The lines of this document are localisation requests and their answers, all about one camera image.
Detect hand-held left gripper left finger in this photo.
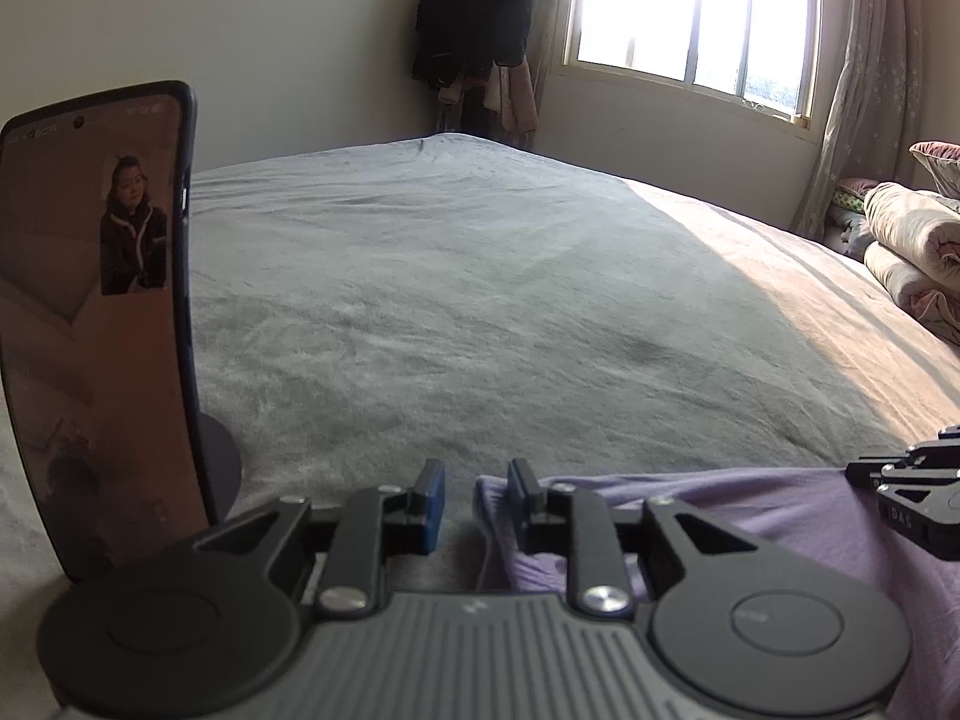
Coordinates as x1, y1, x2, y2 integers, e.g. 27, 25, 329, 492
191, 457, 446, 620

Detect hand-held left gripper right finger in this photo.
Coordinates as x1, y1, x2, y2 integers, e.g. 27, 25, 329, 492
506, 457, 758, 616

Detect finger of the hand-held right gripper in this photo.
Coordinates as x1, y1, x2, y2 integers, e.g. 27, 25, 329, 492
846, 457, 960, 492
906, 424, 960, 464

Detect purple shirt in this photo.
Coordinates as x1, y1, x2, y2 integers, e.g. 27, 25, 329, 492
474, 465, 960, 720

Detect hanging pink clothes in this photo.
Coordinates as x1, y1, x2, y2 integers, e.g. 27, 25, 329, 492
439, 60, 539, 137

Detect beige curtain beside hanging clothes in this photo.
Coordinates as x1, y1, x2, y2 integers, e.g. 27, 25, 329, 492
517, 0, 586, 151

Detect folded beige pink quilt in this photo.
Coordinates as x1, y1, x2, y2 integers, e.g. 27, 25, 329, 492
862, 181, 960, 346

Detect round black phone stand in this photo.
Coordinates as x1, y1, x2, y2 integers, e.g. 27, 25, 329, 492
196, 414, 245, 522

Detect dotted patterned cloth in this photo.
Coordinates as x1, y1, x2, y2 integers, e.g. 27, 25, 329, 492
823, 178, 882, 256

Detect pink pillow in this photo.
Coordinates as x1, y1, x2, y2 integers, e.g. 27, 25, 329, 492
909, 141, 960, 200

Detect black smartphone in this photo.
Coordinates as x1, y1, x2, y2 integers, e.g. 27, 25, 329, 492
0, 81, 218, 582

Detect beige curtain beside headboard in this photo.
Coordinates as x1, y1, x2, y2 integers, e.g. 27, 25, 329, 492
795, 0, 938, 241

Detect hanging dark jacket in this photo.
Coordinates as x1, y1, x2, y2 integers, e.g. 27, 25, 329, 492
411, 0, 533, 91

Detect window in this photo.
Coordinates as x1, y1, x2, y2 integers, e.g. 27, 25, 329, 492
555, 0, 826, 140

